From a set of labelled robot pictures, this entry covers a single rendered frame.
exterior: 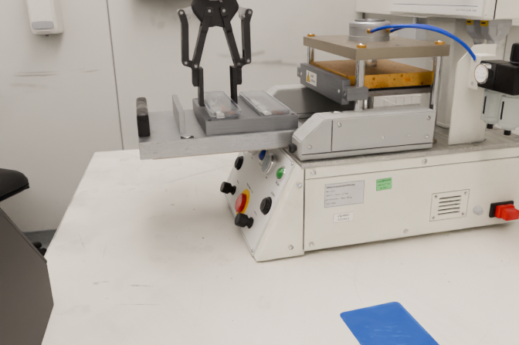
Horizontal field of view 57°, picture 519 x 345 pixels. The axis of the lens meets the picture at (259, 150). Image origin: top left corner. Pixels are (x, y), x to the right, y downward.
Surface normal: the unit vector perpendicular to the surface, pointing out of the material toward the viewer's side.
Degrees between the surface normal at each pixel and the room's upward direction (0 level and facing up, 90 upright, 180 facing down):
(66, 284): 0
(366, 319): 0
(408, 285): 0
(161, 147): 90
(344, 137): 90
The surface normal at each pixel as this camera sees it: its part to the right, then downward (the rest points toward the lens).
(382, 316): -0.01, -0.95
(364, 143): 0.24, 0.30
